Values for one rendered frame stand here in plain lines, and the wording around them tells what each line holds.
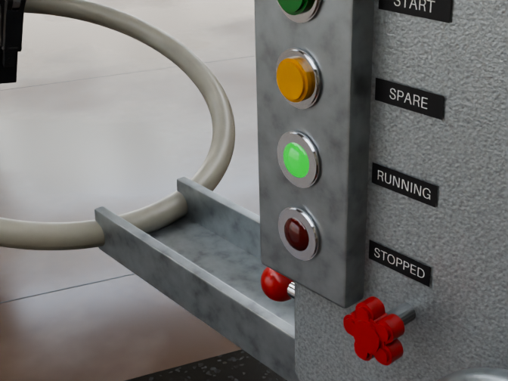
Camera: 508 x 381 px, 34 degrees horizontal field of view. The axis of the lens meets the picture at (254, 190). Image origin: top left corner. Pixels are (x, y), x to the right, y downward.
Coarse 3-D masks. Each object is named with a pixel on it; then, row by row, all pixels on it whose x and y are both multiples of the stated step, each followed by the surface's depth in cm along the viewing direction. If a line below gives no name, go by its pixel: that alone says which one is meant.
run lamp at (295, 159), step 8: (288, 144) 50; (296, 144) 49; (288, 152) 50; (296, 152) 49; (304, 152) 49; (288, 160) 50; (296, 160) 49; (304, 160) 49; (288, 168) 50; (296, 168) 50; (304, 168) 49; (296, 176) 50; (304, 176) 50
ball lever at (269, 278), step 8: (264, 272) 65; (272, 272) 64; (264, 280) 64; (272, 280) 64; (280, 280) 64; (288, 280) 64; (264, 288) 64; (272, 288) 64; (280, 288) 64; (288, 288) 64; (272, 296) 64; (280, 296) 64; (288, 296) 64
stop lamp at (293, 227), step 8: (288, 224) 52; (296, 224) 51; (288, 232) 52; (296, 232) 51; (304, 232) 51; (288, 240) 52; (296, 240) 52; (304, 240) 51; (296, 248) 52; (304, 248) 52
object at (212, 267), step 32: (192, 192) 93; (128, 224) 85; (192, 224) 94; (224, 224) 90; (256, 224) 86; (128, 256) 86; (160, 256) 81; (192, 256) 88; (224, 256) 88; (256, 256) 88; (160, 288) 83; (192, 288) 78; (224, 288) 74; (256, 288) 82; (224, 320) 75; (256, 320) 71; (288, 320) 77; (256, 352) 73; (288, 352) 69
